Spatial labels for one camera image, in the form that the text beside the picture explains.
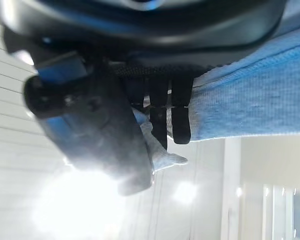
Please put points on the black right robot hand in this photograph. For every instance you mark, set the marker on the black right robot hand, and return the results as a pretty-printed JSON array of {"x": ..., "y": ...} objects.
[{"x": 95, "y": 120}]

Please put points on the light blue knit garment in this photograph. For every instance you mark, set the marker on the light blue knit garment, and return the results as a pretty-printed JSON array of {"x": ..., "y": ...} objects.
[{"x": 245, "y": 100}]

